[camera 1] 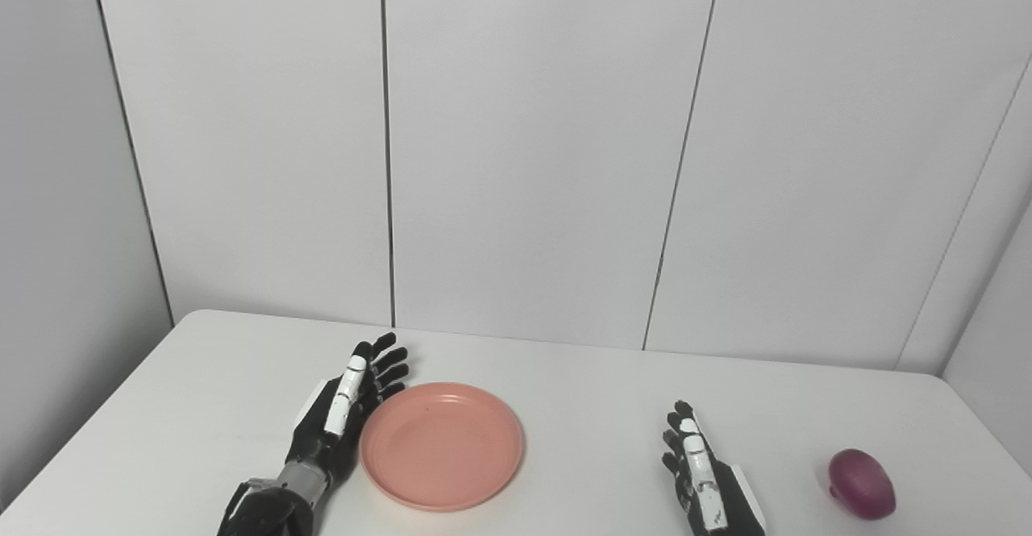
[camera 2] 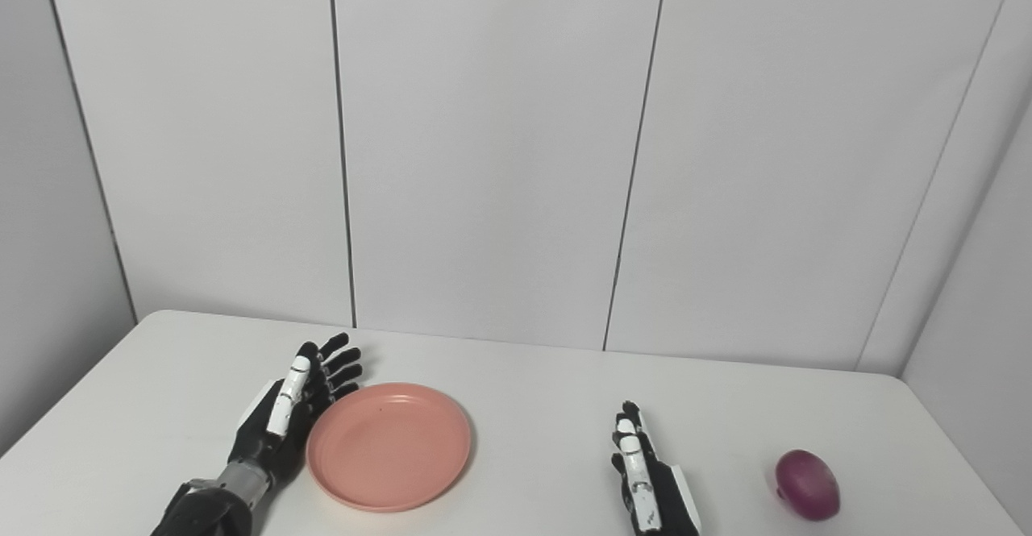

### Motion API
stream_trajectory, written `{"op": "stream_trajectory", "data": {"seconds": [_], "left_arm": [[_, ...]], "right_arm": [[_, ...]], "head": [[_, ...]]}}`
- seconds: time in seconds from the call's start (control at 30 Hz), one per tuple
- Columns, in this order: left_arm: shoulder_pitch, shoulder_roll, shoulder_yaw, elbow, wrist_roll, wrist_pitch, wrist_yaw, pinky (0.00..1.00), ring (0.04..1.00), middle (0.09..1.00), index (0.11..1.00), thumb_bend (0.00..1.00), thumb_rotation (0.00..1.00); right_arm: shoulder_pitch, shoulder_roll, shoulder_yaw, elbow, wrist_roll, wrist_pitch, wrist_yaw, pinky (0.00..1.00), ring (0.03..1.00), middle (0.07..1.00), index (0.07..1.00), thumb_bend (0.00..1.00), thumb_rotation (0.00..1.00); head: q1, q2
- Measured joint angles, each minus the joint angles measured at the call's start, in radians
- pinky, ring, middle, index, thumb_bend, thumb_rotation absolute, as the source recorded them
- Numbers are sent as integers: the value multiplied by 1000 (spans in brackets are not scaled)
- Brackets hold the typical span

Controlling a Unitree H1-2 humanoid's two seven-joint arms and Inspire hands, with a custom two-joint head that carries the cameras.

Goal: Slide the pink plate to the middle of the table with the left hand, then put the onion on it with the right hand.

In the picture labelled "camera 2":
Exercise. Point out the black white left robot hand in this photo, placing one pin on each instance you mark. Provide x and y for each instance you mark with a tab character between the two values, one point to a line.
282	415

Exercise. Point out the pink round plate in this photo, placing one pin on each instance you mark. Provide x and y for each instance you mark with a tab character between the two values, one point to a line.
389	447

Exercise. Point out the purple red onion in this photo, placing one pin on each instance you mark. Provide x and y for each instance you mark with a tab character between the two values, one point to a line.
808	485

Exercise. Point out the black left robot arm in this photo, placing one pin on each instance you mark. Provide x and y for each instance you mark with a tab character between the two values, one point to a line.
210	508

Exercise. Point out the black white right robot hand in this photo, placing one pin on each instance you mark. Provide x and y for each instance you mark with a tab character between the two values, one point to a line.
649	488

